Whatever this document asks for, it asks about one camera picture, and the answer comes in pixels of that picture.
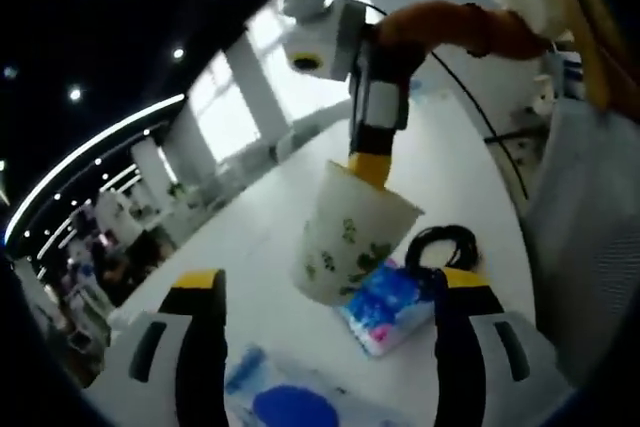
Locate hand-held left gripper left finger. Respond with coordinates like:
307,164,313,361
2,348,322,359
92,269,231,427

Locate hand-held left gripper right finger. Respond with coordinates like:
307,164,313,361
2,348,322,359
432,266,576,427

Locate blue tissue packet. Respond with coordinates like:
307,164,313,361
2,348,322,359
339,256,439,359

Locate paper cup green print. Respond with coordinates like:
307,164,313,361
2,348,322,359
291,159,425,307

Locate wet wipes pack blue lid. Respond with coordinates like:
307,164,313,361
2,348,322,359
224,344,416,427

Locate white tabletop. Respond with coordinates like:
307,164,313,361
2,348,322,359
87,61,576,427

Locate person's right hand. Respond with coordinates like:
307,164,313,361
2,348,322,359
375,0,471,57

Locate grey cloth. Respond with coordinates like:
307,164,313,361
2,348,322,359
519,96,640,378

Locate curved ceiling light strip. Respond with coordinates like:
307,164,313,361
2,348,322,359
4,94,186,248

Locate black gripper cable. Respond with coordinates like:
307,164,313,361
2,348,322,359
424,46,530,201

